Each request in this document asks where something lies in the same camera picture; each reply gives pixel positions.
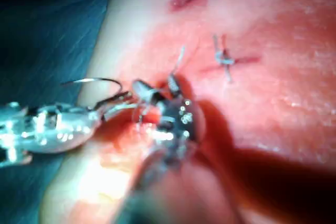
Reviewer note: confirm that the left arm needle driver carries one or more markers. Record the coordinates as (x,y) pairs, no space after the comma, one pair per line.
(52,129)

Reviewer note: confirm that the right arm needle driver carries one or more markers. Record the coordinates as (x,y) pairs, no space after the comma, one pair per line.
(181,121)

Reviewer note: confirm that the left arm needle driver jaw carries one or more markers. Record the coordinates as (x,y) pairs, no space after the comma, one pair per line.
(120,108)
(115,98)

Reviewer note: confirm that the right arm needle driver jaw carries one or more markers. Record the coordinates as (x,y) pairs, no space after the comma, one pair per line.
(145,91)
(178,86)

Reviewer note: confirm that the curved steel needle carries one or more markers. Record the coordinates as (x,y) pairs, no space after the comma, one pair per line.
(102,78)

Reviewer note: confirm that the blue thread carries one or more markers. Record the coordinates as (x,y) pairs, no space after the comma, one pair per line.
(180,56)

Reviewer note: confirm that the dark right arm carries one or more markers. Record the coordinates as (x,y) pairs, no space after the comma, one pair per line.
(178,195)

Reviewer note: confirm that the blue stitching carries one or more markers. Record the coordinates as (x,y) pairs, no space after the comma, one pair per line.
(223,60)

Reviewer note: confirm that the tissue pad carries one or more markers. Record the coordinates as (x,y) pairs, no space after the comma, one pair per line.
(262,90)

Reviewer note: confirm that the cloth drape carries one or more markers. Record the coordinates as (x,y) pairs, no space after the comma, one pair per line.
(47,37)

